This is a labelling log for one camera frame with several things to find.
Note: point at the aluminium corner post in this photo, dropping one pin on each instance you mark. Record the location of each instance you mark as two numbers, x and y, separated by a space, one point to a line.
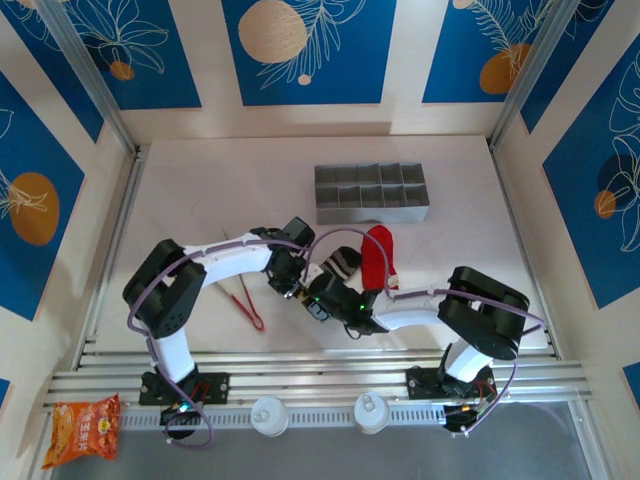
106 100
527 75

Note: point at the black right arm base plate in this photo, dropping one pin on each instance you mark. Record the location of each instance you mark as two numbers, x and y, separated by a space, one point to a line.
422 382

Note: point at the orange snack bag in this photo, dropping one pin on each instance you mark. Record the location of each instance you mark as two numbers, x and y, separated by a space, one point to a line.
82 432

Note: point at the grey compartment organizer box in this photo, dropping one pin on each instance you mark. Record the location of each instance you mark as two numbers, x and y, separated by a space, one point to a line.
372 215

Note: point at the red sock with white toe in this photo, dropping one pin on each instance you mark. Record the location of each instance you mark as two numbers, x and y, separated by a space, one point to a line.
372 260

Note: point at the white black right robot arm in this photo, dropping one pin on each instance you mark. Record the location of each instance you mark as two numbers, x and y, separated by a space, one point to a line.
480 310

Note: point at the grey metal shelf plate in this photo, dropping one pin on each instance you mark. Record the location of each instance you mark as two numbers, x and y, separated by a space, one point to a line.
325 460

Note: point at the aluminium side rail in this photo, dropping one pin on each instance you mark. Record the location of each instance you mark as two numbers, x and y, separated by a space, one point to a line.
122 220
501 175

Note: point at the white round lidded container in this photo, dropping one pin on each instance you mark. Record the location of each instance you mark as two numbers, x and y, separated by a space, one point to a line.
371 414
269 417

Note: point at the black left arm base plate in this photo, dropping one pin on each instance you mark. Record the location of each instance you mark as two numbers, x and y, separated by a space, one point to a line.
215 387

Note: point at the aluminium front rail frame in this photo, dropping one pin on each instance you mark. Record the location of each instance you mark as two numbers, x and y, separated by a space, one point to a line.
325 375

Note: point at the black white striped sock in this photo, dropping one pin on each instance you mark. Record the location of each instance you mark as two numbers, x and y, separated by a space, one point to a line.
342 260

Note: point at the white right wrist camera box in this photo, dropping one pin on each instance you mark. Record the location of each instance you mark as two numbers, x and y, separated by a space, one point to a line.
314 272

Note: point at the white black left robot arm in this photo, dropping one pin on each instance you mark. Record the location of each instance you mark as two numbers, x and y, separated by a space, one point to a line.
225 260

